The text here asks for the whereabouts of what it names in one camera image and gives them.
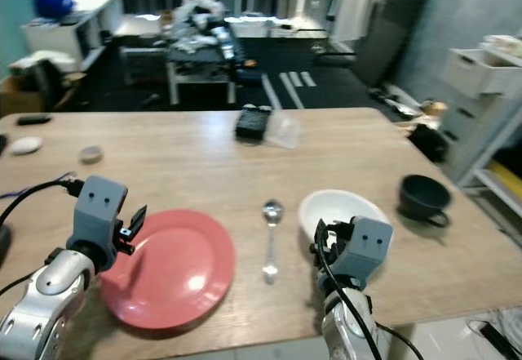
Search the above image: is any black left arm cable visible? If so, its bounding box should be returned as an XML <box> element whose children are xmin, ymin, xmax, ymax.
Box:
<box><xmin>0</xmin><ymin>177</ymin><xmax>84</xmax><ymax>296</ymax></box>

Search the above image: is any black cloth glove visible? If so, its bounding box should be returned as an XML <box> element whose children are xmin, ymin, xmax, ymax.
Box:
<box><xmin>0</xmin><ymin>225</ymin><xmax>13</xmax><ymax>264</ymax></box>

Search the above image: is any white cabinet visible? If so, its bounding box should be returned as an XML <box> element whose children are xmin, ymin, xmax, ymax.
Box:
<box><xmin>20</xmin><ymin>0</ymin><xmax>124</xmax><ymax>72</ymax></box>

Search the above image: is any white bowl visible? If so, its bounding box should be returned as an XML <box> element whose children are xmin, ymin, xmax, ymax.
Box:
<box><xmin>298</xmin><ymin>189</ymin><xmax>390</xmax><ymax>247</ymax></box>

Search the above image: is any silver metal spoon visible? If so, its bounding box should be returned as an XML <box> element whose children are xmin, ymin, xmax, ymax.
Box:
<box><xmin>261</xmin><ymin>200</ymin><xmax>285</xmax><ymax>284</ymax></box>

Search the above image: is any black ribbed box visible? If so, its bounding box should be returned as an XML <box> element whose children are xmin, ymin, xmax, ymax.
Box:
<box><xmin>235</xmin><ymin>105</ymin><xmax>272</xmax><ymax>142</ymax></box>

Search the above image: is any small flat black remote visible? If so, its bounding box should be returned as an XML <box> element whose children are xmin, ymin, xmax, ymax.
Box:
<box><xmin>16</xmin><ymin>113</ymin><xmax>52</xmax><ymax>126</ymax></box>

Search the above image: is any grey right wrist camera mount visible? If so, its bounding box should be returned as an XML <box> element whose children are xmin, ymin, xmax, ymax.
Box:
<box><xmin>334</xmin><ymin>216</ymin><xmax>394</xmax><ymax>290</ymax></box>

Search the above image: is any brown cardboard box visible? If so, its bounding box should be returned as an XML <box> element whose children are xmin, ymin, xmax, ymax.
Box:
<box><xmin>0</xmin><ymin>74</ymin><xmax>51</xmax><ymax>117</ymax></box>

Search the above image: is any cluttered white side table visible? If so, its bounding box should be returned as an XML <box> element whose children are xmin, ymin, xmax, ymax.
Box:
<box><xmin>166</xmin><ymin>0</ymin><xmax>246</xmax><ymax>105</ymax></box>

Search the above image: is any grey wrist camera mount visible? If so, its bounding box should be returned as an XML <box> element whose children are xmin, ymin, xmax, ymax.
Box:
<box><xmin>71</xmin><ymin>175</ymin><xmax>130</xmax><ymax>256</ymax></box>
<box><xmin>334</xmin><ymin>216</ymin><xmax>394</xmax><ymax>290</ymax></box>

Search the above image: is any clear plastic container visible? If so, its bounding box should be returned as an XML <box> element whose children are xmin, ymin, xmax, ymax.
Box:
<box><xmin>268</xmin><ymin>111</ymin><xmax>303</xmax><ymax>149</ymax></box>

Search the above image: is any white drawer unit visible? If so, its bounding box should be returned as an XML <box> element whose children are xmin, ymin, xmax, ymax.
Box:
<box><xmin>440</xmin><ymin>36</ymin><xmax>522</xmax><ymax>183</ymax></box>

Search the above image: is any white oval pebble-shaped object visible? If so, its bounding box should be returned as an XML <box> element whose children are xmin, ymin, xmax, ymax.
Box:
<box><xmin>8</xmin><ymin>137</ymin><xmax>42</xmax><ymax>155</ymax></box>

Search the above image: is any red round plate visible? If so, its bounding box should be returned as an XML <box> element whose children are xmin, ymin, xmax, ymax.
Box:
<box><xmin>100</xmin><ymin>209</ymin><xmax>233</xmax><ymax>331</ymax></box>

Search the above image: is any small round grey disc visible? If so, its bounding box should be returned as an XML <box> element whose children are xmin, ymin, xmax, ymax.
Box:
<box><xmin>80</xmin><ymin>145</ymin><xmax>104</xmax><ymax>165</ymax></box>

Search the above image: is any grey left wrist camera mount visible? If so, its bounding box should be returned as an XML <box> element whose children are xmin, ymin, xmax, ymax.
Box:
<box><xmin>71</xmin><ymin>175</ymin><xmax>130</xmax><ymax>256</ymax></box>

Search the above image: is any thin purple cable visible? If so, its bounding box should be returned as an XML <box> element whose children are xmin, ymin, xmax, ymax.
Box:
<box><xmin>0</xmin><ymin>175</ymin><xmax>78</xmax><ymax>202</ymax></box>

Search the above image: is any dark grey mug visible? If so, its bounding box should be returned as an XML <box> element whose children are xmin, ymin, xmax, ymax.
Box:
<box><xmin>398</xmin><ymin>174</ymin><xmax>454</xmax><ymax>229</ymax></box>

